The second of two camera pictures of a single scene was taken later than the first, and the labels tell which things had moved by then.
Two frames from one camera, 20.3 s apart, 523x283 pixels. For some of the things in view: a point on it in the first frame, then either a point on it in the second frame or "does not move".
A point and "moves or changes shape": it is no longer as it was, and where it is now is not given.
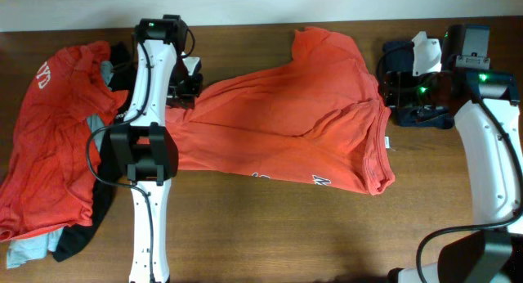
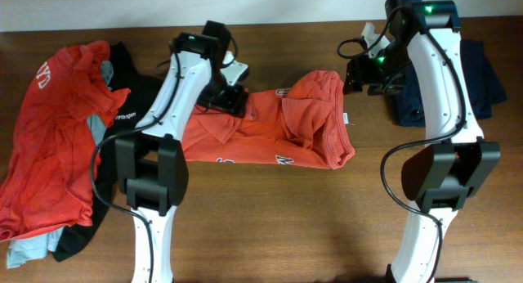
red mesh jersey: [53, 163] does not move
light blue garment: [44, 245] does not move
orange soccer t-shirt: [319, 118] moves or changes shape
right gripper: [395, 89] → [359, 74]
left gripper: [189, 95] → [232, 103]
